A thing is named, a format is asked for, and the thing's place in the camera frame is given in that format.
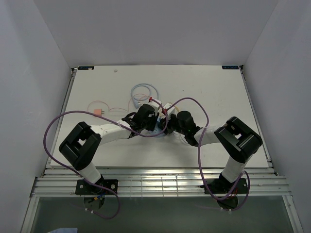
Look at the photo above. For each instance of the right blue corner label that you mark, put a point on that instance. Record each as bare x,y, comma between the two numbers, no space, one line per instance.
230,67

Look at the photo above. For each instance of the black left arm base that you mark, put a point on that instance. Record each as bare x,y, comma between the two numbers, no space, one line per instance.
94,196

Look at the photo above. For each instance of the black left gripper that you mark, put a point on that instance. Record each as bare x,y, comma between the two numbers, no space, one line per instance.
154,118

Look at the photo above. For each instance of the aluminium table edge rail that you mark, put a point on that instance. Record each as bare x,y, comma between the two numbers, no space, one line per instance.
140,182

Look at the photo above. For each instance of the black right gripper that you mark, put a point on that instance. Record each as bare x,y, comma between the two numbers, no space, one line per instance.
168,131

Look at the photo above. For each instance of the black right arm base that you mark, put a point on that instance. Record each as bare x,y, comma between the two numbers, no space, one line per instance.
221,186

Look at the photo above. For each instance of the left blue corner label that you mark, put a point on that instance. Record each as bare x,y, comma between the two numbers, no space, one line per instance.
85,67

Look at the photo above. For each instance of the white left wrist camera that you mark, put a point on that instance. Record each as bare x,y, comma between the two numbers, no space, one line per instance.
156,104

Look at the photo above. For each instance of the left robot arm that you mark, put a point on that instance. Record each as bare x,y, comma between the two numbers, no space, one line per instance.
81,144

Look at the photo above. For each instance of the blue corner label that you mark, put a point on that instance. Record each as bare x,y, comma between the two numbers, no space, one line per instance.
85,67
230,67

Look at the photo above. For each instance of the round blue power socket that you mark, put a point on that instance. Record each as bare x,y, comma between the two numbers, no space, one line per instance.
158,128

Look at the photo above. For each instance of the blue cloth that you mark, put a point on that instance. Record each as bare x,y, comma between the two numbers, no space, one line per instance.
65,230

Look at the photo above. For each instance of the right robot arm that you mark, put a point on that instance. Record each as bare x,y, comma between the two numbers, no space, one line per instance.
240,141

